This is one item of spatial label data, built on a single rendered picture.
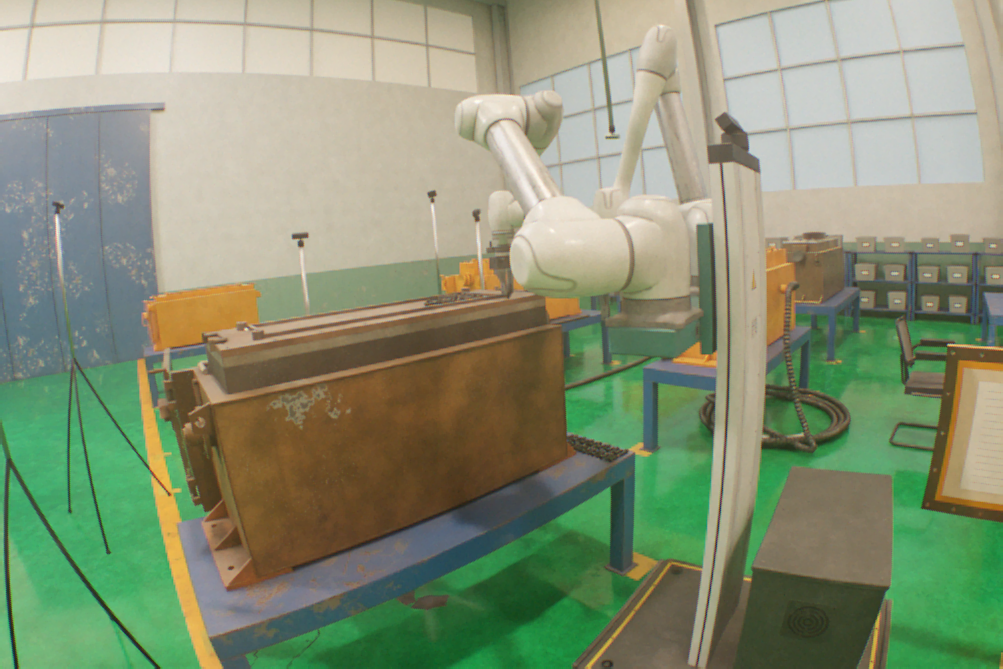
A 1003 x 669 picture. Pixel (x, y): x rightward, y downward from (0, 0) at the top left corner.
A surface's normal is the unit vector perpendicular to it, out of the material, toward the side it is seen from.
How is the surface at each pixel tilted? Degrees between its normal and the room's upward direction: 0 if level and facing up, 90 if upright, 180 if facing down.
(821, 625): 90
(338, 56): 90
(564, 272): 105
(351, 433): 90
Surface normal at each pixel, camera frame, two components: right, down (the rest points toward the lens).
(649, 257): 0.25, 0.12
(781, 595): -0.63, 0.13
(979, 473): -0.78, 0.13
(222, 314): 0.62, 0.04
